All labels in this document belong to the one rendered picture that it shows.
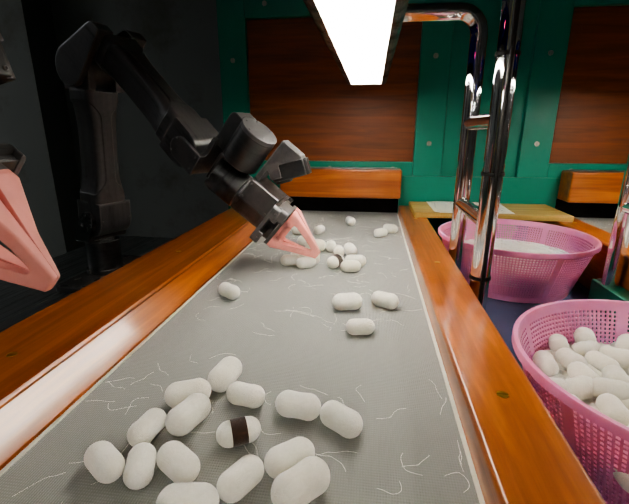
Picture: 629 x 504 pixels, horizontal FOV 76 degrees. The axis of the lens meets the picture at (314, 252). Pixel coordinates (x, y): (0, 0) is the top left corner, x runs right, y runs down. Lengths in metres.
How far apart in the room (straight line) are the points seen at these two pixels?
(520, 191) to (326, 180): 0.48
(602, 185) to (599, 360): 0.71
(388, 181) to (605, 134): 0.52
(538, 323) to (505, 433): 0.21
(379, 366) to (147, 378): 0.21
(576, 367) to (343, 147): 0.79
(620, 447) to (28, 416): 0.41
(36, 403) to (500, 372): 0.36
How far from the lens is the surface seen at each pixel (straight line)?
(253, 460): 0.28
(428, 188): 1.08
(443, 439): 0.33
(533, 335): 0.48
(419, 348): 0.43
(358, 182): 1.01
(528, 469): 0.29
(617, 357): 0.50
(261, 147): 0.59
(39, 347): 0.44
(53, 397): 0.39
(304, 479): 0.26
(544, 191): 1.15
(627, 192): 0.76
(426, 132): 1.07
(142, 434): 0.32
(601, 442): 0.37
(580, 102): 1.18
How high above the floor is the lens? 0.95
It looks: 17 degrees down
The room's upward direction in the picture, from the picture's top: straight up
